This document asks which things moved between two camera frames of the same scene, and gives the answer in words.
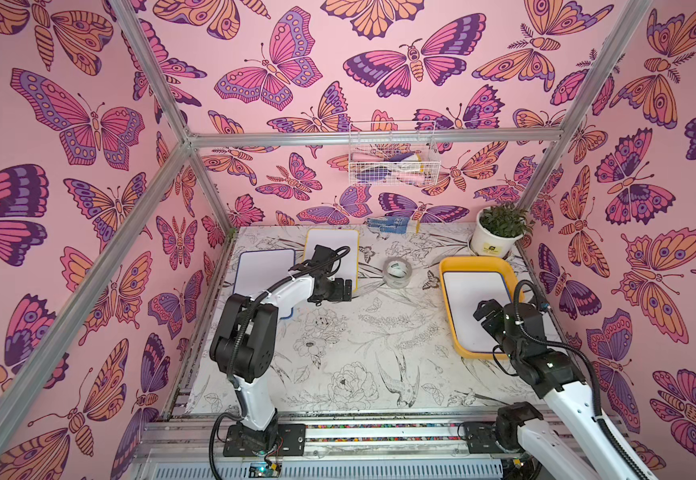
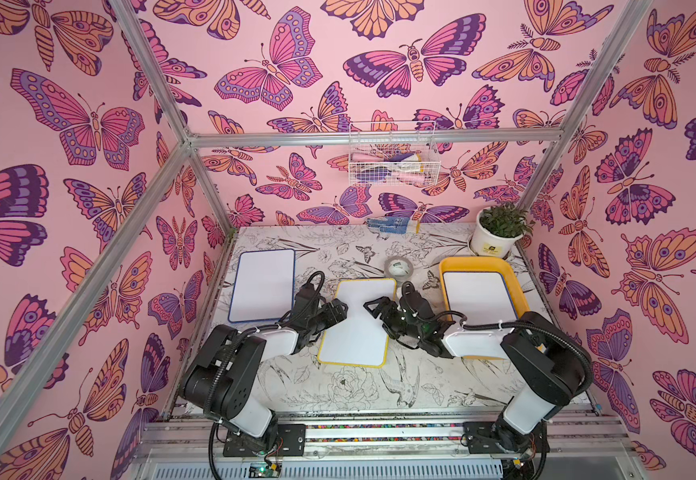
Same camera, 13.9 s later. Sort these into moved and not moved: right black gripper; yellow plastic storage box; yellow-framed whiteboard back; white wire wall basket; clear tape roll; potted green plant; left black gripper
Moved: right black gripper; left black gripper; yellow-framed whiteboard back
Not moved: white wire wall basket; yellow plastic storage box; potted green plant; clear tape roll
